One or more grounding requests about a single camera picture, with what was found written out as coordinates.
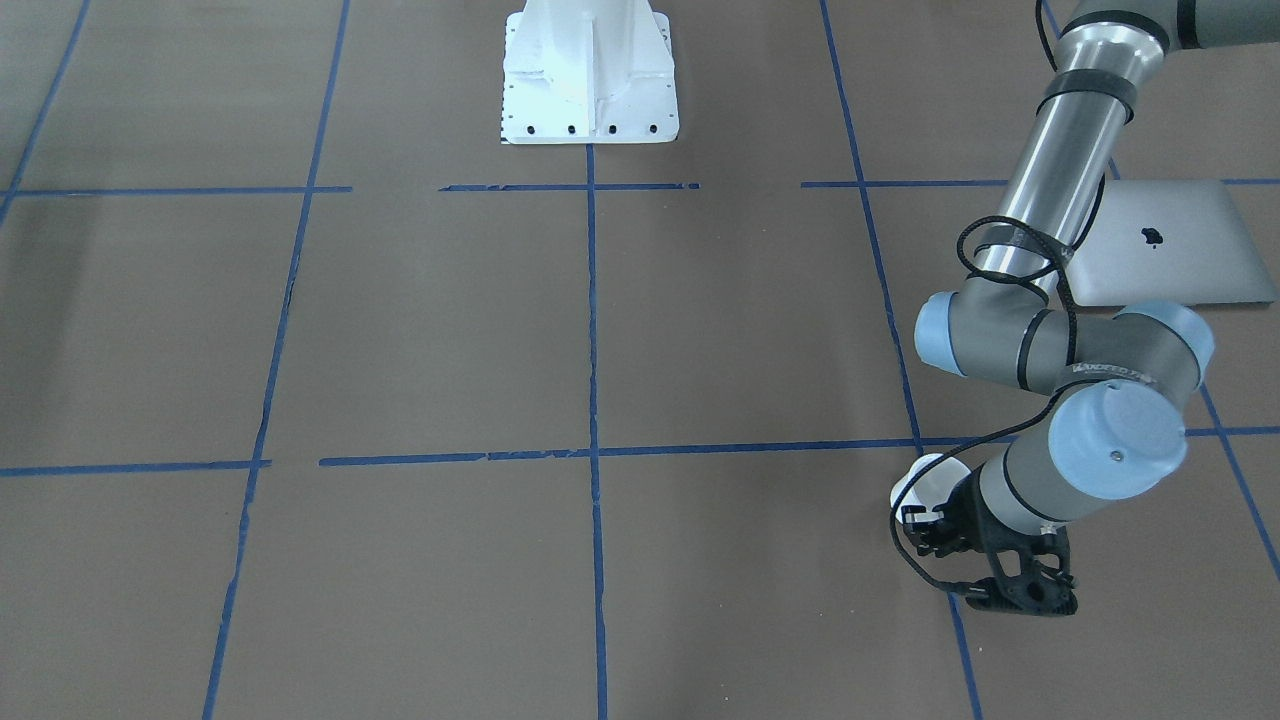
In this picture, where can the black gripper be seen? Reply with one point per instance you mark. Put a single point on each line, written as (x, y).
(961, 514)

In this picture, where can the white ceramic mug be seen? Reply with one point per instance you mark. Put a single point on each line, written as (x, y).
(922, 492)

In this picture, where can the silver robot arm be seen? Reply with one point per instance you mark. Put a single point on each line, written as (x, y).
(1116, 379)

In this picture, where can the grey closed laptop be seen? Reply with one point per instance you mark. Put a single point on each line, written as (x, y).
(1177, 240)

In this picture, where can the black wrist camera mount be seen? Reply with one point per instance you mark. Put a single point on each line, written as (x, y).
(1030, 575)

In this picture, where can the white pedestal column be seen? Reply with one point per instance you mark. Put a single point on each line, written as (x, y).
(588, 72)

